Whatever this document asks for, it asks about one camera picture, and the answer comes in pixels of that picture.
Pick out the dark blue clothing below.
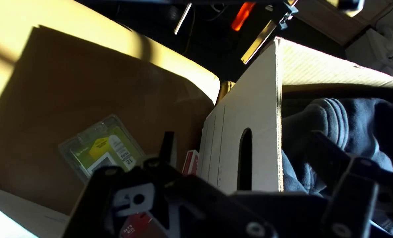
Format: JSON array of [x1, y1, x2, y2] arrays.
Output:
[[281, 97, 393, 238]]

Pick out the white flat panel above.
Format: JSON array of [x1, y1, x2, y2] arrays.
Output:
[[0, 187, 70, 238]]

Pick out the orange blue bar clamp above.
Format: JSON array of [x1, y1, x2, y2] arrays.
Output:
[[229, 0, 257, 34]]

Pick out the white cardboard box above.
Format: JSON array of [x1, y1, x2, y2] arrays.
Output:
[[198, 36, 393, 196]]

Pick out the green yellow plastic packet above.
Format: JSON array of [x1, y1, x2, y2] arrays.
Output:
[[57, 113, 147, 183]]

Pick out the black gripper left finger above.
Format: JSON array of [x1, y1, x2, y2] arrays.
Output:
[[62, 131, 193, 238]]

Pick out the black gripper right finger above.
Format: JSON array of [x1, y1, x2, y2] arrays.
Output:
[[302, 131, 381, 238]]

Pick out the small red object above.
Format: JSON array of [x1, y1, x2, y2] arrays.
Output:
[[181, 149, 201, 178]]

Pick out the flat brown cardboard sheet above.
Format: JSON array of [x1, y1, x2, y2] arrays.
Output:
[[0, 26, 216, 216]]

